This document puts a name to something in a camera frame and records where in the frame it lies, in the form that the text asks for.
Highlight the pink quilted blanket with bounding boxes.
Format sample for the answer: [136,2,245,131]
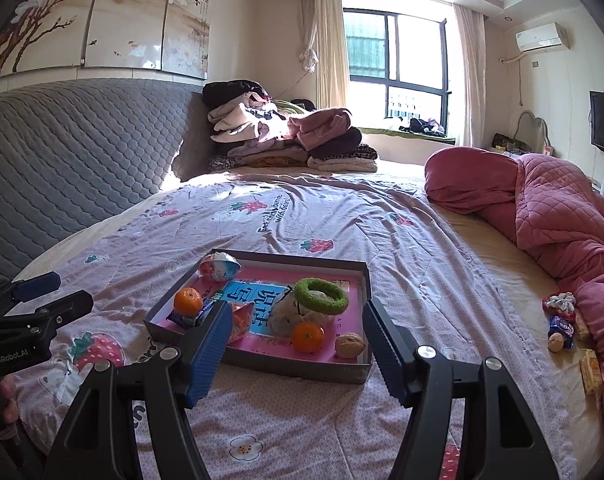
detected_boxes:
[424,146,604,433]

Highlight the dark clothes on sill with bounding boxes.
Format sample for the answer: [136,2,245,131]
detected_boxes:
[386,116,447,136]

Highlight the blue candy packet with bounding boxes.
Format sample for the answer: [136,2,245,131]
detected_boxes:
[548,314,576,348]

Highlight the brown walnut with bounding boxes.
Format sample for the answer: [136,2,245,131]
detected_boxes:
[335,332,367,359]

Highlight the beige bed sheet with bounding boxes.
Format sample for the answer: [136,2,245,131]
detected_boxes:
[432,200,604,461]

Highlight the strawberry printed bed cover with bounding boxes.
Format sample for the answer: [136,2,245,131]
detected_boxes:
[12,170,580,480]

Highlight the yellow snack packet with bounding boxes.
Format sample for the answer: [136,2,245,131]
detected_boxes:
[580,349,603,395]

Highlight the pile of folded clothes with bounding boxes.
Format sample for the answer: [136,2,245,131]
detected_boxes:
[202,80,379,173]

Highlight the white drawstring pouch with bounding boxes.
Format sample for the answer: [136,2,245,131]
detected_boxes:
[271,285,333,338]

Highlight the blue milk carton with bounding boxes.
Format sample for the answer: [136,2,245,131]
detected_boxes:
[168,296,217,330]

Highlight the white air conditioner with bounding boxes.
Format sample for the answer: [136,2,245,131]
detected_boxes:
[514,22,570,52]

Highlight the floral printed cabinet doors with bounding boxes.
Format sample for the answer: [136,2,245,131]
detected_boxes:
[0,0,213,81]

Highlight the blue white egg toy packet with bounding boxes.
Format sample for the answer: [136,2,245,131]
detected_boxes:
[226,300,255,345]

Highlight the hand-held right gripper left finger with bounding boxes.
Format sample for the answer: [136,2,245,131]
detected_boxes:
[42,300,234,480]

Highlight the grey cardboard box tray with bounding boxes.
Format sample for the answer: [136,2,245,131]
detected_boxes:
[143,248,373,385]

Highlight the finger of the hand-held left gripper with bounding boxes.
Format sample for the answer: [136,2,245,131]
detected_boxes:
[0,290,94,341]
[0,271,62,306]

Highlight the green fuzzy ring toy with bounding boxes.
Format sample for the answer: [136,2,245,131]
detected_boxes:
[293,277,350,317]

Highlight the orange tangerine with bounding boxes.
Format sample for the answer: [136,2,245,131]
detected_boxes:
[291,321,326,353]
[174,287,203,316]

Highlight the person's left hand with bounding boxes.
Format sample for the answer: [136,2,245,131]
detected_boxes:
[0,375,20,426]

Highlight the red egg toy packet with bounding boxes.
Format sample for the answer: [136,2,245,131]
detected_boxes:
[198,252,243,282]

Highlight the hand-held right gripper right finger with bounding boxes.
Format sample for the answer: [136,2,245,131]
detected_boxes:
[362,298,577,480]

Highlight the cream curtain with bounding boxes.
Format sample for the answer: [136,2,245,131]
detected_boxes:
[452,4,487,146]
[302,0,353,111]

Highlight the green window sill cushion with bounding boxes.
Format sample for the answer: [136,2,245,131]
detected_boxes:
[359,126,455,141]

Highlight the grey quilted headboard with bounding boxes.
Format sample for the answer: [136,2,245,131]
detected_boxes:
[0,77,205,281]

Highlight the black framed window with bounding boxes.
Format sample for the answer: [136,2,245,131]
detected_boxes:
[342,7,453,136]

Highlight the pink book with blue label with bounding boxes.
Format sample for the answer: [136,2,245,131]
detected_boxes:
[157,265,365,361]

